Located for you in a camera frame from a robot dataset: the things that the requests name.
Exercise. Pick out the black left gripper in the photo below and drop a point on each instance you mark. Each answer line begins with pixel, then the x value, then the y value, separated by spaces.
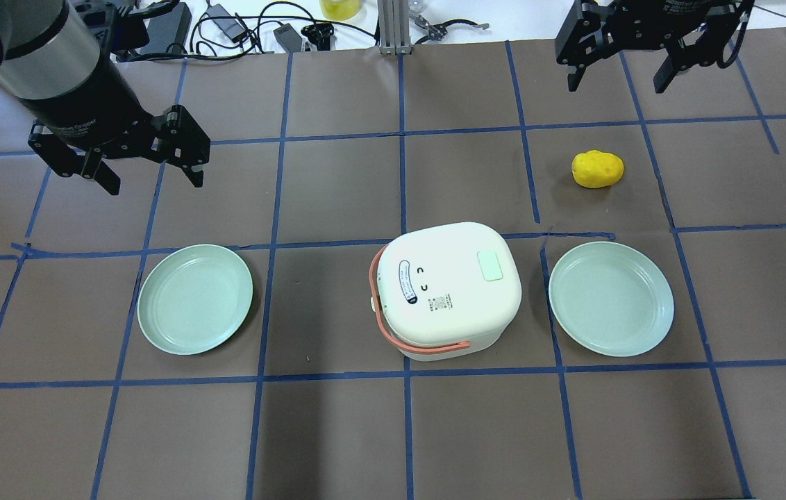
pixel 85 96

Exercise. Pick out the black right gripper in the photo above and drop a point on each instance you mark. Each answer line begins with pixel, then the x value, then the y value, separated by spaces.
pixel 667 15

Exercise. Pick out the white rice cooker pink handle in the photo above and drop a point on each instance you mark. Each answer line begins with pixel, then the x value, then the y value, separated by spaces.
pixel 445 291

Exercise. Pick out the green plate beside left arm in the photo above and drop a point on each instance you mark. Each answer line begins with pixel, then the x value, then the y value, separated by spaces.
pixel 195 299

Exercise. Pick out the green plate beside right arm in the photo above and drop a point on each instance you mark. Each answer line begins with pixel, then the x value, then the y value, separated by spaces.
pixel 611 299

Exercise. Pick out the black power adapter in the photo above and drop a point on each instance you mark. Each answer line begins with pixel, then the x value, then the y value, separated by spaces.
pixel 289 39

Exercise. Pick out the yellow cup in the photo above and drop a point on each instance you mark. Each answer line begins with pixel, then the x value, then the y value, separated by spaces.
pixel 340 10

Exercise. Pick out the aluminium frame post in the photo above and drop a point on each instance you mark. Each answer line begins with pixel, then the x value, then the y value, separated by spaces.
pixel 393 23

